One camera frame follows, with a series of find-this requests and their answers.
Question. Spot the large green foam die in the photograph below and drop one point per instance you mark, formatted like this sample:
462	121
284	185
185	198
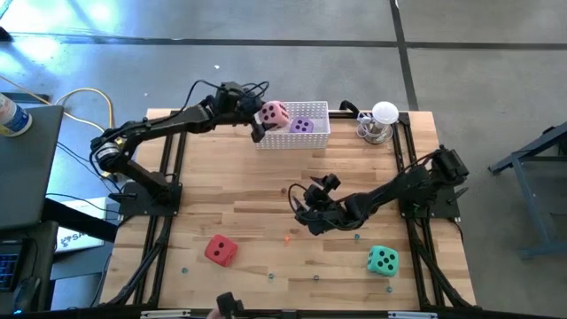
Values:
382	268

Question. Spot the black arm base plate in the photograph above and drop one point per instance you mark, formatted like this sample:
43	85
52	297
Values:
124	203
447	208

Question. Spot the black desk support bar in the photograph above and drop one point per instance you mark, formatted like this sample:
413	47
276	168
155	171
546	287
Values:
80	220

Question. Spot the backlit black keyboard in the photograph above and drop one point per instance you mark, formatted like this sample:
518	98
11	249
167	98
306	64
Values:
6	272

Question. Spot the black computer mouse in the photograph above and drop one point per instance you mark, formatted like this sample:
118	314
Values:
25	294

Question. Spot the grey side desk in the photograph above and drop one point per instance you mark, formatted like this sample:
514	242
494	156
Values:
26	168

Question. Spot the black handheld device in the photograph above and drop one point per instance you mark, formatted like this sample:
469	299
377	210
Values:
228	303

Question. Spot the large purple foam die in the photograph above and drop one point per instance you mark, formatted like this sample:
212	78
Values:
301	128

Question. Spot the black aluminium table frame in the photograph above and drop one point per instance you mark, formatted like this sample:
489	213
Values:
343	116

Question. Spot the person's hand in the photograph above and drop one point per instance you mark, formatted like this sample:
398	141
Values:
214	315

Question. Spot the large red foam die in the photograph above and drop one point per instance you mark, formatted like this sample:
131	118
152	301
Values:
221	256

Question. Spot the white bottle blue label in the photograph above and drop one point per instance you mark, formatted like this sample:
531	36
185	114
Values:
13	119

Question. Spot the black lower desk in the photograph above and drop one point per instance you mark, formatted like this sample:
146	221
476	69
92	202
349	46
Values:
42	266

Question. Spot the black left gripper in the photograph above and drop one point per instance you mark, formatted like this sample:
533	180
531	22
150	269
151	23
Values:
235	104

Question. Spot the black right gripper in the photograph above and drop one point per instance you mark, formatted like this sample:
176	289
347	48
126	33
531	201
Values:
328	210

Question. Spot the white printed box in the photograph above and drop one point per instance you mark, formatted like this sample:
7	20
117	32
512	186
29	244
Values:
77	239

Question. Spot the white bracket bar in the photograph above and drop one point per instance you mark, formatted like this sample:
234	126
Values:
164	314
412	315

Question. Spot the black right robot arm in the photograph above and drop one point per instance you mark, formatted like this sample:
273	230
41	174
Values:
390	192

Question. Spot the large pink foam die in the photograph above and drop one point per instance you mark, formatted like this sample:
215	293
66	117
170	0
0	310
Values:
275	116

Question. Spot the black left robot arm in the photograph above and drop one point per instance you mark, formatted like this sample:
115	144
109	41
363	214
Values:
155	126

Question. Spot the white perforated basket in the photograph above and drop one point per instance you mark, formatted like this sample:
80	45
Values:
292	141

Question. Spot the blue metal stand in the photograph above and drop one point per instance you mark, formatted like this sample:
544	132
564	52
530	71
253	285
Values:
530	199

